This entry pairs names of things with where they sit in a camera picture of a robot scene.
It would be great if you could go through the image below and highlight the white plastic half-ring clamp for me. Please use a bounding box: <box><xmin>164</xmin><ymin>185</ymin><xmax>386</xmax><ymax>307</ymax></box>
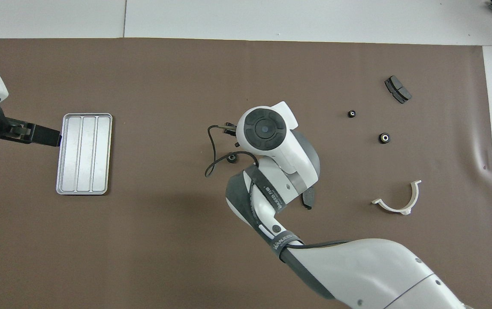
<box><xmin>371</xmin><ymin>180</ymin><xmax>422</xmax><ymax>215</ymax></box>

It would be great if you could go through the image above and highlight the short dark grey brake pad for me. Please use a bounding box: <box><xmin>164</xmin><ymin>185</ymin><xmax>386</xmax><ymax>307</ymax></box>
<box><xmin>384</xmin><ymin>76</ymin><xmax>413</xmax><ymax>104</ymax></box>

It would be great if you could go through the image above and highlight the silver metal ribbed tray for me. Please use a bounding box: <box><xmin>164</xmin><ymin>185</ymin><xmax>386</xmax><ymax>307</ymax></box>
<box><xmin>56</xmin><ymin>113</ymin><xmax>113</xmax><ymax>196</ymax></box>

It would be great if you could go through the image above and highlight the long dark grey brake pad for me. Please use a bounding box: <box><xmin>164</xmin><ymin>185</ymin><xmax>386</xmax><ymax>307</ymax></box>
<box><xmin>302</xmin><ymin>187</ymin><xmax>316</xmax><ymax>210</ymax></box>

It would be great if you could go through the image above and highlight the brown paper table mat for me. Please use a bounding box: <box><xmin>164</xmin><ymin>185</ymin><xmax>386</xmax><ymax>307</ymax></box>
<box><xmin>0</xmin><ymin>38</ymin><xmax>492</xmax><ymax>309</ymax></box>

